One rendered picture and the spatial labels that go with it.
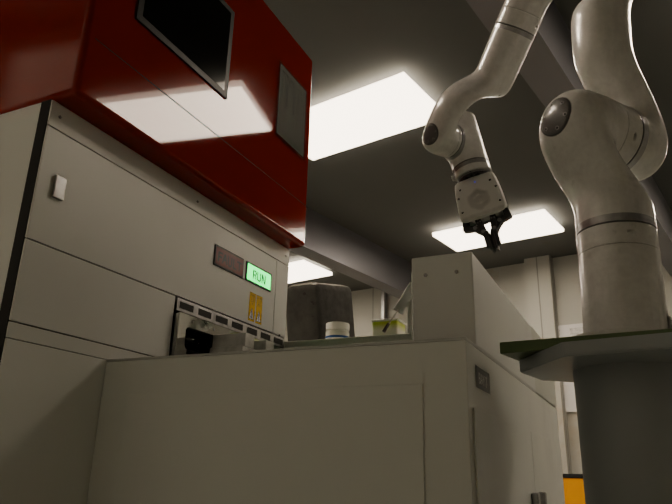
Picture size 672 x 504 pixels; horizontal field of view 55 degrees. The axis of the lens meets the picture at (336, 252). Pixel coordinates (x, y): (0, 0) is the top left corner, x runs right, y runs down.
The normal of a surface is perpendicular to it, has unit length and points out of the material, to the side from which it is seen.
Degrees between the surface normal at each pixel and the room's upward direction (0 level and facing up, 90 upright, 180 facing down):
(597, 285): 87
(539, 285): 90
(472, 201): 90
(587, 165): 123
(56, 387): 90
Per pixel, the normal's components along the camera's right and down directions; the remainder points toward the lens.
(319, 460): -0.42, -0.30
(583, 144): -0.60, 0.36
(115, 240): 0.91, -0.11
